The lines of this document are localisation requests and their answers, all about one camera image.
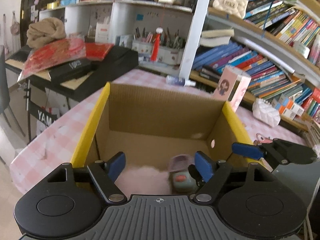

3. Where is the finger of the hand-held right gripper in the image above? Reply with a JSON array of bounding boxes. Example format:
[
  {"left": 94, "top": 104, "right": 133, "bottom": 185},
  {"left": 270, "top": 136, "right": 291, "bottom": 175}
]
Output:
[{"left": 232, "top": 139, "right": 288, "bottom": 170}]

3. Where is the black chair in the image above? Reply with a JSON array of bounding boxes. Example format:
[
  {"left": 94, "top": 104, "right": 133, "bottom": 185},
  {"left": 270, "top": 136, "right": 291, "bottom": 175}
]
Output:
[{"left": 0, "top": 46, "right": 25, "bottom": 138}]

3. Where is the long black box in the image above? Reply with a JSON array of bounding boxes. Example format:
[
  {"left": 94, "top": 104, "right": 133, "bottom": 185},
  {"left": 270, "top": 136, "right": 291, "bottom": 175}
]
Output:
[{"left": 47, "top": 59, "right": 99, "bottom": 83}]

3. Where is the row of colourful books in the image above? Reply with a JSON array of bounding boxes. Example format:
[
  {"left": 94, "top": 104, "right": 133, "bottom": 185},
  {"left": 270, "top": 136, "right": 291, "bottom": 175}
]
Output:
[{"left": 192, "top": 42, "right": 320, "bottom": 120}]

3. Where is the yellow cardboard box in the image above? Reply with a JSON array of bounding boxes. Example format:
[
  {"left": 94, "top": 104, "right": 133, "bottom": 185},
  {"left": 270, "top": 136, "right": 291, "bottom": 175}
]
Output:
[{"left": 70, "top": 81, "right": 263, "bottom": 195}]

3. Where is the pile of red packets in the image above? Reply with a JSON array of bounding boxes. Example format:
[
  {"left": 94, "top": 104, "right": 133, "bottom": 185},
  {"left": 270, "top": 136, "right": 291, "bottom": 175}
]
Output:
[{"left": 17, "top": 39, "right": 85, "bottom": 80}]

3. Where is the thick cream book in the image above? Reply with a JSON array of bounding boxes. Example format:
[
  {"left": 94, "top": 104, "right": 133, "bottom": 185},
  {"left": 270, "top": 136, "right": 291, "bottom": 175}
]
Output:
[{"left": 200, "top": 29, "right": 235, "bottom": 47}]

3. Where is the pink hanging pouch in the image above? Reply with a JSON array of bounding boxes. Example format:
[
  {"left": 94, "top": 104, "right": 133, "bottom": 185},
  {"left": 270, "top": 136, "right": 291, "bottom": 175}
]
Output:
[{"left": 10, "top": 11, "right": 21, "bottom": 36}]

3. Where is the stack of small orange-white boxes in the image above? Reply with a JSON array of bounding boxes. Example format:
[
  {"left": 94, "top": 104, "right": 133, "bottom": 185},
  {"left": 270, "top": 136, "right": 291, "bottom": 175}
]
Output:
[{"left": 271, "top": 94, "right": 304, "bottom": 120}]

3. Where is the red tassel ornament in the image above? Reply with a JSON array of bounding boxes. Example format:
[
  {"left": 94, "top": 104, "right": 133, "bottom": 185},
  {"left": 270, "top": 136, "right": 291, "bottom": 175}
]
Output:
[{"left": 150, "top": 28, "right": 163, "bottom": 62}]

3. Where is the pink checked tablecloth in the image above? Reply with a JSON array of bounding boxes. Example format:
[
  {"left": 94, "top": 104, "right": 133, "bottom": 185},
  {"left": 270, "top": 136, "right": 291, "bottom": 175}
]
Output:
[{"left": 10, "top": 69, "right": 320, "bottom": 195}]

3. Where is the pink cartoon box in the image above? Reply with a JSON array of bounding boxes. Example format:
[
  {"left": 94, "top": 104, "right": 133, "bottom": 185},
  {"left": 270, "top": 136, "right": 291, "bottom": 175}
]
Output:
[{"left": 212, "top": 65, "right": 252, "bottom": 113}]

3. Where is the row of leaning books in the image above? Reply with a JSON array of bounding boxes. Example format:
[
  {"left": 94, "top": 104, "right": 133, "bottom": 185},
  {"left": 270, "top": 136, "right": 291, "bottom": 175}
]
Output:
[{"left": 244, "top": 0, "right": 320, "bottom": 47}]

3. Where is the white pen holder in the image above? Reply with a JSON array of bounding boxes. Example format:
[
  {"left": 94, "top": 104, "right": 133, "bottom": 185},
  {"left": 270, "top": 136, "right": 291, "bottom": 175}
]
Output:
[
  {"left": 155, "top": 29, "right": 185, "bottom": 65},
  {"left": 132, "top": 27, "right": 156, "bottom": 58}
]

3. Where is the clear spray bottle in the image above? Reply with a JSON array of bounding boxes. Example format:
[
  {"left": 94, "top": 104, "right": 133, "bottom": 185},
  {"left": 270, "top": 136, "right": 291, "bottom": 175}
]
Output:
[{"left": 165, "top": 75, "right": 197, "bottom": 87}]

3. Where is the pink plush toy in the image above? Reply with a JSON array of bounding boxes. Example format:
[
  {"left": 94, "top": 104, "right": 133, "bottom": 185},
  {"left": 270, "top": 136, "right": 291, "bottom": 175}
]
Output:
[{"left": 116, "top": 166, "right": 175, "bottom": 195}]

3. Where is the white bookshelf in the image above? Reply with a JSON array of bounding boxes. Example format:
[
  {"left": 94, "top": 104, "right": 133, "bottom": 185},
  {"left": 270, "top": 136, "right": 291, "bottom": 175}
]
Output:
[{"left": 40, "top": 0, "right": 320, "bottom": 133}]

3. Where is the white desk calendar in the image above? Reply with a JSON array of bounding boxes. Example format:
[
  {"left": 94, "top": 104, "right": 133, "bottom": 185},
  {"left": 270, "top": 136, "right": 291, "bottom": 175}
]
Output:
[{"left": 95, "top": 22, "right": 111, "bottom": 43}]

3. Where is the white quilted pouch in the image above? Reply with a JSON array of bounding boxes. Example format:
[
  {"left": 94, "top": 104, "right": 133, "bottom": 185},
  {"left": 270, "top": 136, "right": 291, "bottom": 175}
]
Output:
[{"left": 252, "top": 98, "right": 281, "bottom": 127}]

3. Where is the small purple pouch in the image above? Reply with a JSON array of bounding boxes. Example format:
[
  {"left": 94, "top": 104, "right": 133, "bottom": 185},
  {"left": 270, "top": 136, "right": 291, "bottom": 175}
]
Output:
[{"left": 169, "top": 155, "right": 195, "bottom": 173}]

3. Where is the black electronic keyboard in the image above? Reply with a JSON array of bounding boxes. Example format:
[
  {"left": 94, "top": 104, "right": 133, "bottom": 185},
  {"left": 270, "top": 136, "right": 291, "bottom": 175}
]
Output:
[{"left": 5, "top": 45, "right": 139, "bottom": 102}]

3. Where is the stack of red envelopes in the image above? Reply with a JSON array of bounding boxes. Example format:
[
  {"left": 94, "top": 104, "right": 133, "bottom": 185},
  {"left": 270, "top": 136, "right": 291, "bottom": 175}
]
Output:
[{"left": 85, "top": 42, "right": 114, "bottom": 61}]

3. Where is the cream quilted handbag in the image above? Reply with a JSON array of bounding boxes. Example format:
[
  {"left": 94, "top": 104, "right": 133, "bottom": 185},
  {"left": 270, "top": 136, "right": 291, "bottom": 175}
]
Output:
[{"left": 212, "top": 0, "right": 248, "bottom": 19}]

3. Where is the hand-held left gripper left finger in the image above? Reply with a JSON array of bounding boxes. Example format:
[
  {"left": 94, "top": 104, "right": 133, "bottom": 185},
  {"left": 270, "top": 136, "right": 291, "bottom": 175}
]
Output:
[{"left": 47, "top": 152, "right": 128, "bottom": 203}]

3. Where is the green pink small toy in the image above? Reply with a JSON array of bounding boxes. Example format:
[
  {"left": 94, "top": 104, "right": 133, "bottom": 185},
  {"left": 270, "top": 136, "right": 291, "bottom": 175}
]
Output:
[{"left": 171, "top": 170, "right": 197, "bottom": 193}]

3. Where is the black keyboard stand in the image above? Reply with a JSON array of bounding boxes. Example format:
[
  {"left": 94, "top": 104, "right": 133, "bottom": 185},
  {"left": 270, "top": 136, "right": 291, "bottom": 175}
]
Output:
[{"left": 24, "top": 79, "right": 73, "bottom": 143}]

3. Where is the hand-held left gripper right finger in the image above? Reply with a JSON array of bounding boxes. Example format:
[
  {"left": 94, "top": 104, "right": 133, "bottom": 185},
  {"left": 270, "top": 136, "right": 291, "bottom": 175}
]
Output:
[{"left": 189, "top": 151, "right": 274, "bottom": 203}]

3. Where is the beige cloth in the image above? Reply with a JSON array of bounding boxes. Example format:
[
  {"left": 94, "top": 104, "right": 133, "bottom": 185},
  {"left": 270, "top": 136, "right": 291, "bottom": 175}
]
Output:
[{"left": 26, "top": 17, "right": 67, "bottom": 48}]

